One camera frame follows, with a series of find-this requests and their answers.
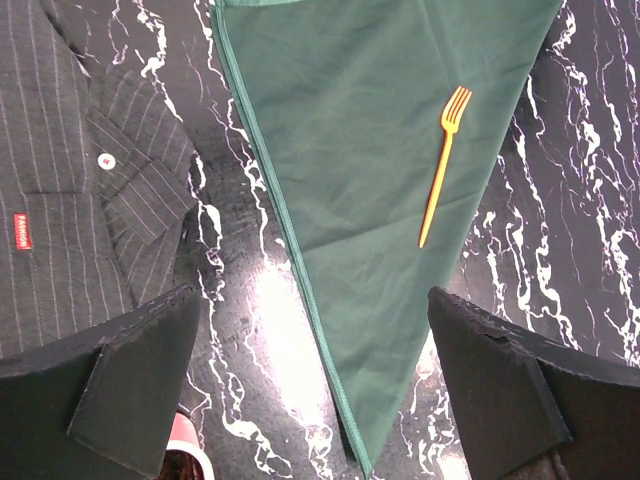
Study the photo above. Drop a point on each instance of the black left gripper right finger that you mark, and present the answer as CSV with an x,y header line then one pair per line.
x,y
527,407

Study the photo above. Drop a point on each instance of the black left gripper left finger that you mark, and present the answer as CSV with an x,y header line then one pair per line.
x,y
99,404

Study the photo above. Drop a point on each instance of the orange plastic fork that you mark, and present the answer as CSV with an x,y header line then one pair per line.
x,y
450,120

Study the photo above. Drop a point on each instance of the green cloth napkin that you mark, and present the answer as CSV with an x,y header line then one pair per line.
x,y
342,103

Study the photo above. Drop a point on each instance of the pink compartment tray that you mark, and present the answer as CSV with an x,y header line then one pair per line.
x,y
183,438

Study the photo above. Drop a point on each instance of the dark pinstriped shirt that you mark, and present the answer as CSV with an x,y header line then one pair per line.
x,y
94,170

